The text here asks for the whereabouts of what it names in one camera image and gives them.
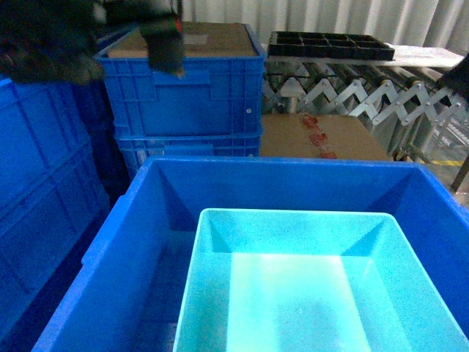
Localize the large blue plastic bin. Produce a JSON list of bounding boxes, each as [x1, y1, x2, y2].
[[34, 157, 468, 351]]

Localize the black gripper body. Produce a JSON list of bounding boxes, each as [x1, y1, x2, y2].
[[0, 0, 111, 86]]

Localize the white foam sheet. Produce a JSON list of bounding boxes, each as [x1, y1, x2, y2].
[[387, 45, 465, 68]]

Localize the blue crate with cardboard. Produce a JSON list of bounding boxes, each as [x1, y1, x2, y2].
[[97, 24, 266, 138]]

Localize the blue stacked crates at left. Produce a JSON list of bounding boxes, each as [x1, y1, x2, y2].
[[1, 78, 108, 337]]

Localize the black compartment tray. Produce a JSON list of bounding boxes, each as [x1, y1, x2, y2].
[[267, 32, 395, 62]]

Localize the brown cardboard box red tape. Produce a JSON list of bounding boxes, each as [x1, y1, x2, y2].
[[259, 114, 391, 161]]

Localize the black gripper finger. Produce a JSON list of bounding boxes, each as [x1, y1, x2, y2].
[[106, 10, 185, 77]]

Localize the teal plastic tray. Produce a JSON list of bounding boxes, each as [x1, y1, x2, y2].
[[174, 208, 468, 351]]

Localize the expandable metal roller conveyor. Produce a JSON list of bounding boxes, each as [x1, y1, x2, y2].
[[263, 59, 468, 166]]

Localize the blue crate under stack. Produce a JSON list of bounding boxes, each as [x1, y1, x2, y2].
[[116, 127, 263, 179]]

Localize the cardboard box inside crate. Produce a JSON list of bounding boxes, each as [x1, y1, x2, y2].
[[106, 22, 257, 59]]

